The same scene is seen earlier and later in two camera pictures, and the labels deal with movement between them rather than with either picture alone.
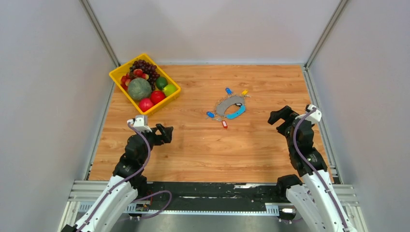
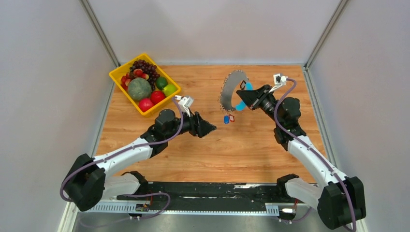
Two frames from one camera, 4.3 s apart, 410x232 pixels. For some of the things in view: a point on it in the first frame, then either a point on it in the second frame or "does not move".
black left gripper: x=166 y=136 -> x=198 y=126
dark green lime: x=161 y=82 does not move
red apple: x=156 y=96 does not move
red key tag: x=224 y=124 -> x=231 y=118
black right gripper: x=284 y=113 -> x=249 y=96
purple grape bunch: x=148 y=69 does not move
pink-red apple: x=145 y=103 does not move
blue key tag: x=210 y=114 -> x=226 y=119
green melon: x=139 y=88 does not move
